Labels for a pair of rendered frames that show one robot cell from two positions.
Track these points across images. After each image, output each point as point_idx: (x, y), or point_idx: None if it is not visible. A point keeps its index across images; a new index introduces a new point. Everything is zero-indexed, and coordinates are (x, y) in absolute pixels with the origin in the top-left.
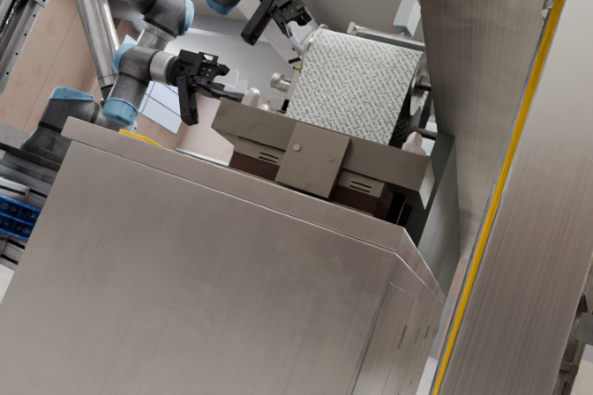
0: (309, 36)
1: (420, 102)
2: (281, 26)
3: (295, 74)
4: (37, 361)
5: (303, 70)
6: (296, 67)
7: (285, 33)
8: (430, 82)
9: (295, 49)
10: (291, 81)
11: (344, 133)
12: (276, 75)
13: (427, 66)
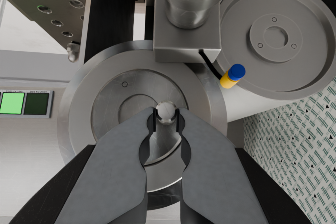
0: (71, 141)
1: (246, 140)
2: (30, 201)
3: (153, 42)
4: None
5: (80, 54)
6: (226, 76)
7: (72, 161)
8: (49, 90)
9: (136, 114)
10: (154, 18)
11: (34, 20)
12: None
13: (24, 90)
